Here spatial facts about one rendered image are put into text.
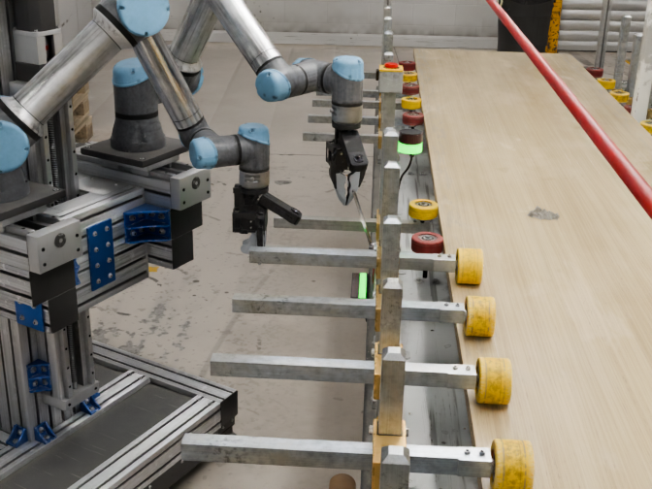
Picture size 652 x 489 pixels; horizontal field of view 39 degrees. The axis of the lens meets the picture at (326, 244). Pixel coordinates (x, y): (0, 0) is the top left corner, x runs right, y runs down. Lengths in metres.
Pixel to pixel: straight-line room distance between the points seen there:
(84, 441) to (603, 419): 1.62
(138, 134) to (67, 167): 0.21
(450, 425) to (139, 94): 1.18
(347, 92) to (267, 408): 1.43
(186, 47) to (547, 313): 1.20
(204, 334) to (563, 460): 2.43
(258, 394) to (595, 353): 1.74
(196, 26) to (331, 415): 1.45
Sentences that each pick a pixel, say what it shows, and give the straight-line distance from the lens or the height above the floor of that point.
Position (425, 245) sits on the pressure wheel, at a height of 0.90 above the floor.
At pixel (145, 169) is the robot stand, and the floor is 1.00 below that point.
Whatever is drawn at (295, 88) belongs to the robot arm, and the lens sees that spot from 2.19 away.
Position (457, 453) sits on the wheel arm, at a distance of 1.42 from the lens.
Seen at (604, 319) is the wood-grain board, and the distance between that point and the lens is 2.02.
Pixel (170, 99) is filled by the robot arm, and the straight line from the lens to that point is 2.28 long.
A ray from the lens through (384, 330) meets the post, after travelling 1.62.
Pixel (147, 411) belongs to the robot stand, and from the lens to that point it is 2.91.
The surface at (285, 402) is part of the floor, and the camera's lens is 3.33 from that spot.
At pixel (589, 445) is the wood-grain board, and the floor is 0.90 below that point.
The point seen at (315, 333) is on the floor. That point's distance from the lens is 3.78.
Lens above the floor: 1.77
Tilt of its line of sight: 22 degrees down
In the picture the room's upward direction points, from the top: 1 degrees clockwise
